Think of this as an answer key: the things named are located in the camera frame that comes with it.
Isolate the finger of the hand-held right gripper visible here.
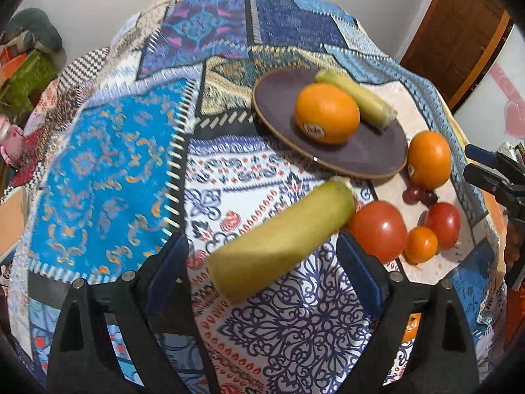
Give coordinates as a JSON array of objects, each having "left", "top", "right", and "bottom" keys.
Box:
[
  {"left": 465, "top": 143, "right": 510, "bottom": 170},
  {"left": 463, "top": 163, "right": 514, "bottom": 211}
]

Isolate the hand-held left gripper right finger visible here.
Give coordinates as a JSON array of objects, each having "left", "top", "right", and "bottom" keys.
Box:
[{"left": 336, "top": 232, "right": 480, "bottom": 394}]

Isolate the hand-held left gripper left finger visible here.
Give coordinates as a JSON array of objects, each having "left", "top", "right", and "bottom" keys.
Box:
[{"left": 47, "top": 233, "right": 218, "bottom": 394}]

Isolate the red tomato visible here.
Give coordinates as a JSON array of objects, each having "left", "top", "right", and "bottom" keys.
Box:
[
  {"left": 422, "top": 202, "right": 462, "bottom": 251},
  {"left": 348, "top": 200, "right": 409, "bottom": 263}
]

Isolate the large orange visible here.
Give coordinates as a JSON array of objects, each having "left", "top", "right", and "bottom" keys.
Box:
[
  {"left": 294, "top": 83, "right": 362, "bottom": 145},
  {"left": 407, "top": 130, "right": 452, "bottom": 189}
]

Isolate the dark round plate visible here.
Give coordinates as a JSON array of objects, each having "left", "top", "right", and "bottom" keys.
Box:
[{"left": 251, "top": 68, "right": 410, "bottom": 180}]

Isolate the person's right hand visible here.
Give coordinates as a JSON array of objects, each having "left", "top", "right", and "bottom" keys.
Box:
[{"left": 506, "top": 213, "right": 519, "bottom": 274}]

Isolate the patchwork printed blanket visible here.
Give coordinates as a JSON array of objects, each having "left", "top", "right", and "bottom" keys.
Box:
[{"left": 0, "top": 0, "right": 509, "bottom": 394}]

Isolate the brown wooden door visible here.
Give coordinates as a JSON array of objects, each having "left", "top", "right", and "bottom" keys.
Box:
[{"left": 400, "top": 0, "right": 515, "bottom": 111}]

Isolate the cardboard piece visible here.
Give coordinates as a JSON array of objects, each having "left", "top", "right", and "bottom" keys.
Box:
[{"left": 0, "top": 197, "right": 31, "bottom": 257}]

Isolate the pink toy figure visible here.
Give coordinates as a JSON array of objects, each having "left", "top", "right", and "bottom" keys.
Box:
[{"left": 0, "top": 115, "right": 25, "bottom": 169}]

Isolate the green patterned box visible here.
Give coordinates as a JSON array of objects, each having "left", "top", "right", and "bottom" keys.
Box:
[{"left": 6, "top": 49, "right": 58, "bottom": 109}]

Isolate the orange box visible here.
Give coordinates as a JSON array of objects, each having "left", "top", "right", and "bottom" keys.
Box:
[{"left": 0, "top": 45, "right": 27, "bottom": 85}]

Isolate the grey plush cushion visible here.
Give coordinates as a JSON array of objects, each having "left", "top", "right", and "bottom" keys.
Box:
[{"left": 0, "top": 7, "right": 64, "bottom": 54}]

